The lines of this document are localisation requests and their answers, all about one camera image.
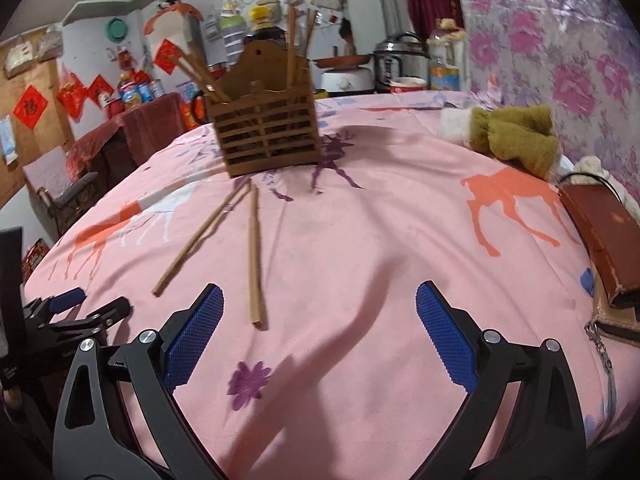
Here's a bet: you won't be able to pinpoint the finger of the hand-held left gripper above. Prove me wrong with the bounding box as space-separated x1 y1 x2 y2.
44 296 133 362
24 286 87 322

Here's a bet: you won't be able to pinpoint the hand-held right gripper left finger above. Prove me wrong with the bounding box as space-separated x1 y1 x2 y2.
51 283 225 480

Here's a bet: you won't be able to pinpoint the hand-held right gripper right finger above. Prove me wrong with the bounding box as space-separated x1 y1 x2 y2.
414 280 588 480

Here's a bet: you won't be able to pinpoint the single bamboo chopstick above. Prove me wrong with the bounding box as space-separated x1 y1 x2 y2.
151 179 252 298
247 184 269 331

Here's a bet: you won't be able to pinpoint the slatted wooden chopstick holder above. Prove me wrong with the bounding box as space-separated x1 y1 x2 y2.
204 41 324 179

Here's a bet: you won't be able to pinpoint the group of wooden chopsticks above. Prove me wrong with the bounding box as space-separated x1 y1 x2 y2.
176 4 319 104

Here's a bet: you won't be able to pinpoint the red cardboard box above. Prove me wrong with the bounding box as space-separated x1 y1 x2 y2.
21 239 49 277

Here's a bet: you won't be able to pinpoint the grey cushioned chair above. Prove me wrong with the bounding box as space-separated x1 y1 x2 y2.
21 146 102 235

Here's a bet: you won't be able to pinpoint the pink deer print tablecloth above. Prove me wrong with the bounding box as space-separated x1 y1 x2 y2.
22 90 632 480

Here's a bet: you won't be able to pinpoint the red cloth covered cabinet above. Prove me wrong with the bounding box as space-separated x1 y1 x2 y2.
66 91 189 182

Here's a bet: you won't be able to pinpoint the brown leather wallet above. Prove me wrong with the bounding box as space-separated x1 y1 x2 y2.
556 181 640 309

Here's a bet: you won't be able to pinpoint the red paper diamond decoration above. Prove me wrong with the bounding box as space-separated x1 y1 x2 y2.
151 38 184 77
11 84 50 132
55 71 92 122
86 74 117 109

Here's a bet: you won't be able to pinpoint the white cloth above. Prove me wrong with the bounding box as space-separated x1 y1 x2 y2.
439 106 477 144

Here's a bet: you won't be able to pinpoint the cork notice board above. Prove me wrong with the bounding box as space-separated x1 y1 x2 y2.
0 29 77 162

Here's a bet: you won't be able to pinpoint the cooking oil bottle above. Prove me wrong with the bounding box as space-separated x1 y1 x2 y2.
116 71 142 109

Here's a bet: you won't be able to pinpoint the red gift box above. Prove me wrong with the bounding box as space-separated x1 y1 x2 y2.
179 94 209 129

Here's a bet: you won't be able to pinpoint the blue cans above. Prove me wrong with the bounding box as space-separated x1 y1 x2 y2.
136 79 167 104

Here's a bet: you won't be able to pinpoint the red rimmed bowl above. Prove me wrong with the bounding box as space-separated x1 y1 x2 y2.
388 76 429 94

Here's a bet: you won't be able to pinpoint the pale rice cooker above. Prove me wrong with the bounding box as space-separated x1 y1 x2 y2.
319 66 377 97

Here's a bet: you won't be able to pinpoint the clear bottle with gold cap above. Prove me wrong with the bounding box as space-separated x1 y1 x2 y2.
426 18 469 93

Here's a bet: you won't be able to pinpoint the electric pressure cooker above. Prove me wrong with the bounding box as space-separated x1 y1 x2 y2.
373 31 432 94

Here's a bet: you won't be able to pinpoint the frying pan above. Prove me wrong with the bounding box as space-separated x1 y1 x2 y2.
311 53 374 69

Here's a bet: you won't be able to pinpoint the green striped jug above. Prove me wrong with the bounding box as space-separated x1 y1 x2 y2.
219 11 247 64

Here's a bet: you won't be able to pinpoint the dark soy sauce bottle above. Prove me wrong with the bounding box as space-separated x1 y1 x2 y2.
241 6 287 51

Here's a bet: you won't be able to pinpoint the purse with metal keychain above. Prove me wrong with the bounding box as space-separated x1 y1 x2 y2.
584 305 640 411

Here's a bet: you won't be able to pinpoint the black cable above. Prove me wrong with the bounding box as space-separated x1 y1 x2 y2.
559 169 627 207

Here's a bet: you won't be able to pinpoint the green wall plate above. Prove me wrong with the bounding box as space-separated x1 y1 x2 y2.
105 16 129 46

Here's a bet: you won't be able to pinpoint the floral plastic wall sheet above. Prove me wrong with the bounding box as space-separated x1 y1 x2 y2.
451 0 640 211

